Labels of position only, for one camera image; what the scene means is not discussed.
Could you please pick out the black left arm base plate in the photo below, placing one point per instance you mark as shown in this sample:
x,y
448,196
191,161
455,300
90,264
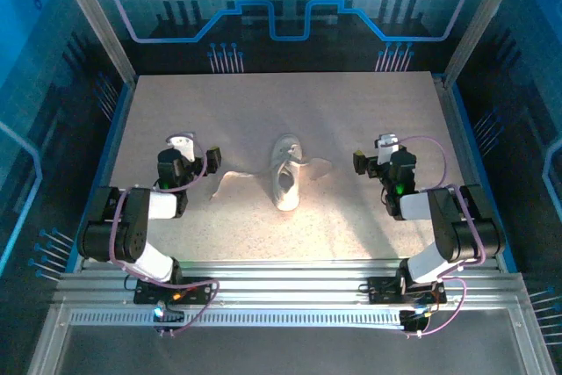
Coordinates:
x,y
197,291

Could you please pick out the grey flat panel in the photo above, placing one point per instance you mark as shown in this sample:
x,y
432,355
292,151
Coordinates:
x,y
285,353

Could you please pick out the black connector box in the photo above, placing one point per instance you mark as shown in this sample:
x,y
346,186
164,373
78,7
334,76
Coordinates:
x,y
415,320
171,315

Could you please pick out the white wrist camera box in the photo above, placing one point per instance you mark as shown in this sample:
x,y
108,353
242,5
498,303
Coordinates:
x,y
184,146
386,151

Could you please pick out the blue table edge strip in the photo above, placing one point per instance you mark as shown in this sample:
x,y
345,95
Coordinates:
x,y
110,151
475,151

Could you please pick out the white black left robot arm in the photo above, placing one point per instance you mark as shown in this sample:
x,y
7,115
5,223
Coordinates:
x,y
136,239

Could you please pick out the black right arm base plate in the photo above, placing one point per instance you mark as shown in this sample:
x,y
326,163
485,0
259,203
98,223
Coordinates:
x,y
382,291

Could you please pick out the aluminium corner post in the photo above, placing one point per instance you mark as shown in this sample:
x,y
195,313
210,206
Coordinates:
x,y
95,19
483,19

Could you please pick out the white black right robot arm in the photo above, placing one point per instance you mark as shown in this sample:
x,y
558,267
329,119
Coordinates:
x,y
443,217

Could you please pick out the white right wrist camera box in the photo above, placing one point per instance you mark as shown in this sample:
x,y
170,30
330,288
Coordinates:
x,y
386,151

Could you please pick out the aluminium mounting rail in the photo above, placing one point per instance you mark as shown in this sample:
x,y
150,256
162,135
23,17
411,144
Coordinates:
x,y
285,278

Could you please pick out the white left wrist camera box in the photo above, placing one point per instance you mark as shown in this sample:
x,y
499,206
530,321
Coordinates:
x,y
184,146

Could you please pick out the aluminium outer frame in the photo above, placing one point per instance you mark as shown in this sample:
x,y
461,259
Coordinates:
x,y
50,340

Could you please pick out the aluminium side rail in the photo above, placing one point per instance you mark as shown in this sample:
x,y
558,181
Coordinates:
x,y
456,129

